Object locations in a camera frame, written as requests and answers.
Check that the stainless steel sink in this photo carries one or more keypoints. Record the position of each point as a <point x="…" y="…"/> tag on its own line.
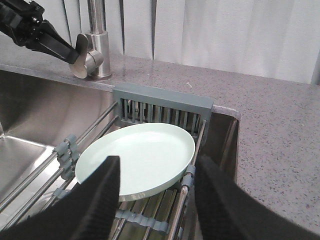
<point x="37" y="114"/>

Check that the grey-green sink dish rack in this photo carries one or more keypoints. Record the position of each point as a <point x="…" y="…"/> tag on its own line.
<point x="135" y="105"/>

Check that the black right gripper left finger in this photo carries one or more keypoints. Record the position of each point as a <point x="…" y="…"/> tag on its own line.
<point x="87" y="213"/>

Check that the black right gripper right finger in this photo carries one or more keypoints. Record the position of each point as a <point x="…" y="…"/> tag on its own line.
<point x="226" y="212"/>

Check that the white pleated curtain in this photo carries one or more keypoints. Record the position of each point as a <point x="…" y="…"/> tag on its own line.
<point x="269" y="38"/>

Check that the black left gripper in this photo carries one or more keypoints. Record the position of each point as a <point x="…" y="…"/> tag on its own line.
<point x="23" y="22"/>

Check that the light green round plate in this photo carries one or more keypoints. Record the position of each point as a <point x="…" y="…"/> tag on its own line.
<point x="153" y="157"/>

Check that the steel kitchen faucet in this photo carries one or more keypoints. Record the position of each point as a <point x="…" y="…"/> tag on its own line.
<point x="93" y="46"/>

